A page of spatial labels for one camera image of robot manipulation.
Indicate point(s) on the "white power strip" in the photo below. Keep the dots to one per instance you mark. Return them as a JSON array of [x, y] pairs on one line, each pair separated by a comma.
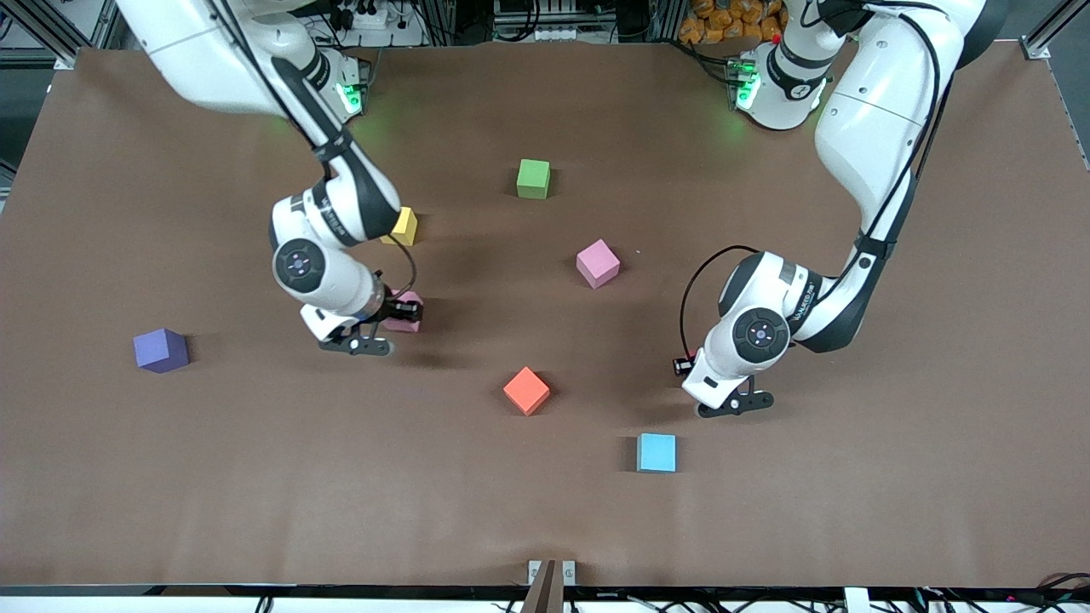
[[370, 17]]

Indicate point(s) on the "orange foam cube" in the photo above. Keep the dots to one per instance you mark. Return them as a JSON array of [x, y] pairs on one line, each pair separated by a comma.
[[526, 390]]

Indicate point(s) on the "brown table cover sheet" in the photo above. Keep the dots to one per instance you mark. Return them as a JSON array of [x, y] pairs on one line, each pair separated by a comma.
[[766, 511]]

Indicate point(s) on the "aluminium frame profile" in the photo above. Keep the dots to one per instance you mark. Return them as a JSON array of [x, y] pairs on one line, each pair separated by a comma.
[[1043, 38], [98, 25]]

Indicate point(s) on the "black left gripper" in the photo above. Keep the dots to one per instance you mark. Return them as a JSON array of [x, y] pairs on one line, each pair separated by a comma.
[[682, 370]]

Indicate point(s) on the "light blue foam cube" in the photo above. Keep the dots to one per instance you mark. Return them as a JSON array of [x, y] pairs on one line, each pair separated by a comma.
[[657, 452]]

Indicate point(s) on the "green foam cube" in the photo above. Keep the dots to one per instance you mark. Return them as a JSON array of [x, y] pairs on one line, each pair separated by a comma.
[[533, 176]]

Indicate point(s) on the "purple foam cube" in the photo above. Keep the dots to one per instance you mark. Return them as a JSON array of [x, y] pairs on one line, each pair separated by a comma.
[[160, 349]]

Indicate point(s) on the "pink foam cube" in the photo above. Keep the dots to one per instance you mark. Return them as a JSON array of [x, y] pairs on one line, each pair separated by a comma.
[[411, 296], [598, 262]]

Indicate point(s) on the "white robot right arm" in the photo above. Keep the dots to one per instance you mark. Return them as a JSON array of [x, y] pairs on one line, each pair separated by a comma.
[[328, 285]]

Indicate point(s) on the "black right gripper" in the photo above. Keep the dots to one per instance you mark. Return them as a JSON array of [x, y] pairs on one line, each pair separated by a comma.
[[397, 307]]

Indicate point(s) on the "bag of oranges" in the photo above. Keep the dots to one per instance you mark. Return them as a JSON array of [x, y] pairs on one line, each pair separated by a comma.
[[724, 21]]

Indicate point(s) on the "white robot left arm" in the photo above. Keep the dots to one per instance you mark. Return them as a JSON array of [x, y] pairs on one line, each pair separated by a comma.
[[877, 111]]

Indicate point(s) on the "yellow foam cube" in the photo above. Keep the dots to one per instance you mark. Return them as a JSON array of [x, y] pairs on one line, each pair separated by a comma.
[[406, 228]]

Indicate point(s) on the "metal table edge bracket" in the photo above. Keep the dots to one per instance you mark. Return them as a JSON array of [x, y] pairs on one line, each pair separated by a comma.
[[569, 572]]

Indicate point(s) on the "small white block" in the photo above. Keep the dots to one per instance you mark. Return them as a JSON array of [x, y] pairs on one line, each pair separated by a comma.
[[856, 601]]

